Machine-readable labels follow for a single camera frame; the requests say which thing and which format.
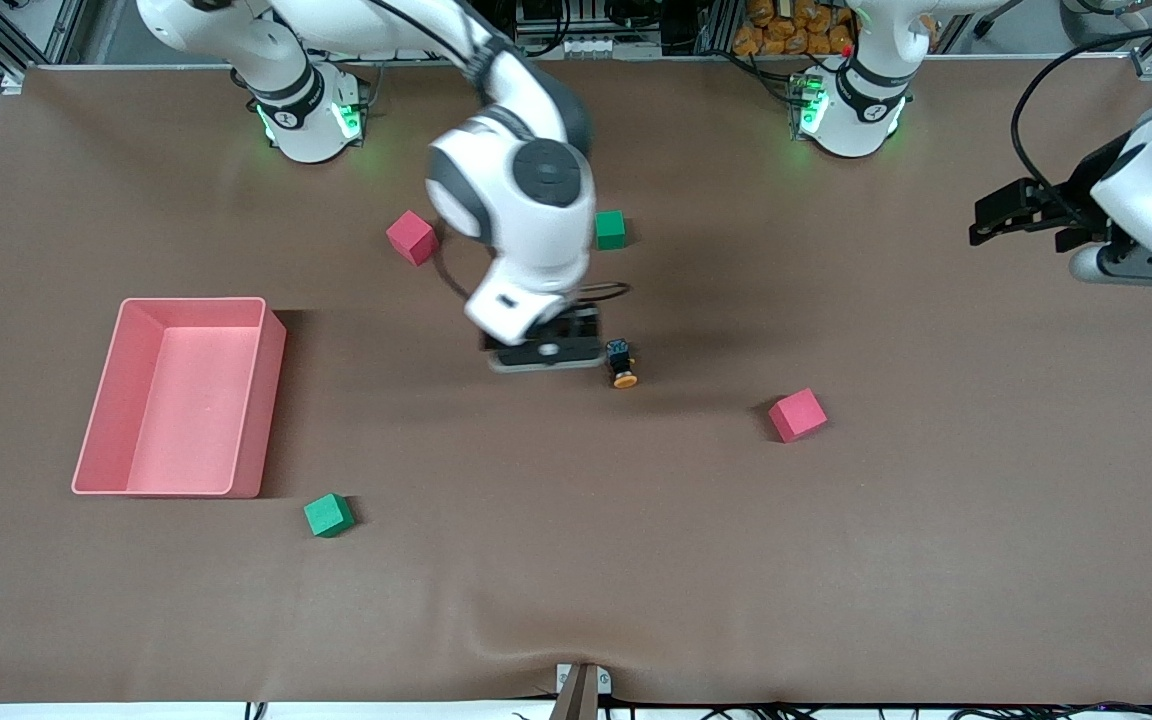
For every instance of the brown table mat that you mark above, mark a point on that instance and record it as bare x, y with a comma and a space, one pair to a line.
576, 560

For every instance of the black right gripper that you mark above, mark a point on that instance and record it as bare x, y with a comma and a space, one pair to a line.
579, 324

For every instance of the pink plastic bin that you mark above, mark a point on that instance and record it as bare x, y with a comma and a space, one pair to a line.
186, 430

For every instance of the green foam cube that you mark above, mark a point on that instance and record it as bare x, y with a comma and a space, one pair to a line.
612, 230
328, 516

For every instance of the orange push button switch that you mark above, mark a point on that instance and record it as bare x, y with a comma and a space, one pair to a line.
623, 377

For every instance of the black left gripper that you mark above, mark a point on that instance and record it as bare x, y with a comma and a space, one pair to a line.
1079, 191

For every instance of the white terminal block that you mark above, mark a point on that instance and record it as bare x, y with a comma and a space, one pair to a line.
591, 46

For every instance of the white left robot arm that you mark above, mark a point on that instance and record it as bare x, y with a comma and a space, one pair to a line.
861, 110

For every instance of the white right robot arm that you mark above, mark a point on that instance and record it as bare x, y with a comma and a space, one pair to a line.
526, 230

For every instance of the pink foam cube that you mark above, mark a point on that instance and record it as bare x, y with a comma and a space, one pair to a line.
411, 238
797, 416

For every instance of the bag of orange snacks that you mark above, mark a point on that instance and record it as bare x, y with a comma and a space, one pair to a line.
796, 28

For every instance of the metal table edge bracket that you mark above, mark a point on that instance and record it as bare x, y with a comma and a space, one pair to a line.
582, 690

